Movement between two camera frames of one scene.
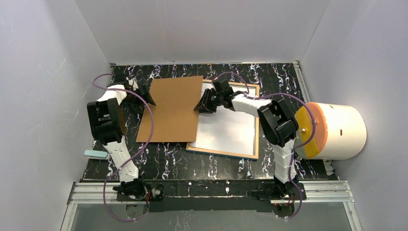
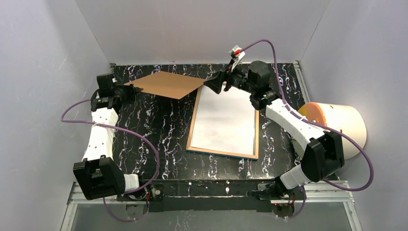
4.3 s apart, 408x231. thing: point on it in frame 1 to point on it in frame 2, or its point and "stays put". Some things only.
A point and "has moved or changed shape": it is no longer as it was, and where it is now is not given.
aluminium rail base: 82,193 stays put
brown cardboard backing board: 174,119 has moved or changed shape
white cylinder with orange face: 340,134 stays put
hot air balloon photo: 225,129 stays put
